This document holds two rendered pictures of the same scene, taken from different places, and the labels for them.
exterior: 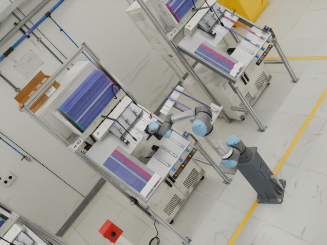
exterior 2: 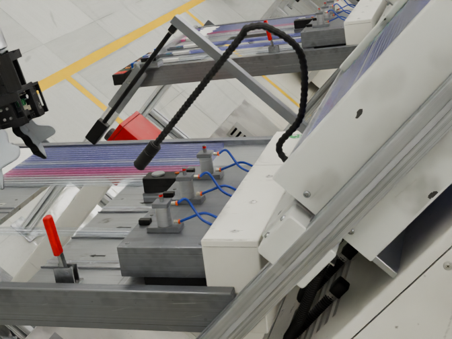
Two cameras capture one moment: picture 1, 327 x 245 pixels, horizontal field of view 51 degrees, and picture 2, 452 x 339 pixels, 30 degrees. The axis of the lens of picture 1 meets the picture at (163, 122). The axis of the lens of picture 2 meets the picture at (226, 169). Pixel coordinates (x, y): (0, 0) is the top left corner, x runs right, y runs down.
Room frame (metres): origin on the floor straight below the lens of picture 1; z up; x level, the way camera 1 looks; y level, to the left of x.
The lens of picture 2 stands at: (3.21, -0.87, 1.81)
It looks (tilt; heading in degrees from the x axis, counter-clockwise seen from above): 25 degrees down; 108
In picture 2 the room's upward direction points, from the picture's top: 41 degrees clockwise
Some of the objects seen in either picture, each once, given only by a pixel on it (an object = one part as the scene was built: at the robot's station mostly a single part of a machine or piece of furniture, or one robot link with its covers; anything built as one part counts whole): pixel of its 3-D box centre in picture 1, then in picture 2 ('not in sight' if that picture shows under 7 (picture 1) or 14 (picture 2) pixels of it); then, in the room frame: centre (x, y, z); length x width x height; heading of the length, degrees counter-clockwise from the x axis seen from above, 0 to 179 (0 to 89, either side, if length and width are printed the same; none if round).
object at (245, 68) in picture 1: (226, 61); not in sight; (3.34, -0.99, 0.65); 1.01 x 0.73 x 1.29; 19
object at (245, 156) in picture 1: (241, 152); not in sight; (2.11, -0.32, 0.60); 0.15 x 0.15 x 0.10
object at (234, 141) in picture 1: (234, 144); not in sight; (2.11, -0.31, 0.72); 0.13 x 0.12 x 0.14; 129
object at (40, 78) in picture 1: (46, 83); not in sight; (3.18, 0.56, 1.82); 0.68 x 0.30 x 0.20; 109
